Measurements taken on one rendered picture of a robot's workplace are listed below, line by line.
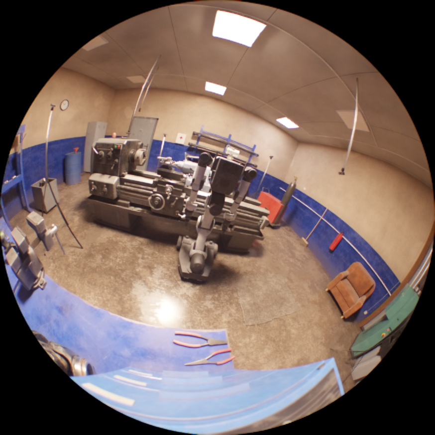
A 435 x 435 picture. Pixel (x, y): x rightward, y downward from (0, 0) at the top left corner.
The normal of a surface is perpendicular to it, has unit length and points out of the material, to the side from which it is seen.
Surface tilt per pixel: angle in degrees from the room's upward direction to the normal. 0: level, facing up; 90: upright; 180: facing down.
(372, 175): 90
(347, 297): 90
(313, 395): 0
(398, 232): 90
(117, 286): 0
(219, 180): 105
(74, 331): 0
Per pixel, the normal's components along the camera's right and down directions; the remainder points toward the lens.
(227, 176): -0.04, 0.69
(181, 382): 0.32, -0.83
